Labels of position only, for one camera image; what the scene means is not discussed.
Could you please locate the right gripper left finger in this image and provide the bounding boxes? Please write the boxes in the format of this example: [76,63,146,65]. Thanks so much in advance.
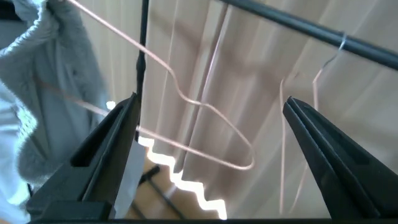
[26,92,141,220]

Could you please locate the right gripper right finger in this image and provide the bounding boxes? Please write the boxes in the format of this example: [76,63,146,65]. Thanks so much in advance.
[282,95,398,218]

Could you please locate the pink clothes hanger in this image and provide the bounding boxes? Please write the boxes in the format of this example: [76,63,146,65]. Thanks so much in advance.
[278,32,348,216]
[32,0,256,171]

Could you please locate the black clothes rack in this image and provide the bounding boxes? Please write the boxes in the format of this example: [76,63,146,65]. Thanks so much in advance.
[130,0,398,220]

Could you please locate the beige curtain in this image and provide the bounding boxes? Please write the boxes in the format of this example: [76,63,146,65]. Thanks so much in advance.
[77,0,398,218]

